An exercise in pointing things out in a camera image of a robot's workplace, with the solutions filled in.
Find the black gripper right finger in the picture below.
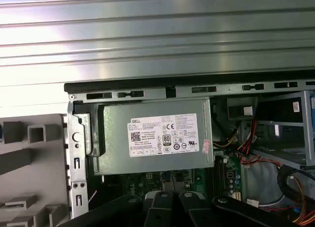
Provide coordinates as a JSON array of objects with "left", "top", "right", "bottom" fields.
[{"left": 178, "top": 192, "right": 308, "bottom": 227}]

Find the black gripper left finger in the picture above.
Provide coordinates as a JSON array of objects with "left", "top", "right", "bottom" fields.
[{"left": 57, "top": 191, "right": 175, "bottom": 227}]

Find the green motherboard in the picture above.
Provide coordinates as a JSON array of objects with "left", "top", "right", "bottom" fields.
[{"left": 103, "top": 158, "right": 244, "bottom": 203}]

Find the grey power supply unit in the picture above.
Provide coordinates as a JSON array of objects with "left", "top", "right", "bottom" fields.
[{"left": 93, "top": 97, "right": 215, "bottom": 175}]

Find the grey parts rack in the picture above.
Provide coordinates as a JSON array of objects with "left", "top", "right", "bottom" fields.
[{"left": 0, "top": 113, "right": 72, "bottom": 227}]

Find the black open PC case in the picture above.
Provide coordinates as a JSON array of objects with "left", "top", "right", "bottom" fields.
[{"left": 63, "top": 73, "right": 315, "bottom": 227}]

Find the grey optical drive cage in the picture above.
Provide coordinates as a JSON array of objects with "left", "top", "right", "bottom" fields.
[{"left": 251, "top": 90, "right": 315, "bottom": 170}]

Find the yellow black wire bundle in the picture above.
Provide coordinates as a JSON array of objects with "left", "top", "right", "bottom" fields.
[{"left": 213, "top": 128, "right": 239, "bottom": 150}]

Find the thick black cable loop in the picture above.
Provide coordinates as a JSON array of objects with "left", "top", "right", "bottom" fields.
[{"left": 277, "top": 165, "right": 315, "bottom": 207}]

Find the orange red wire bundle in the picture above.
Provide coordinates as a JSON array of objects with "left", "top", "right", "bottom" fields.
[{"left": 235, "top": 118, "right": 315, "bottom": 227}]

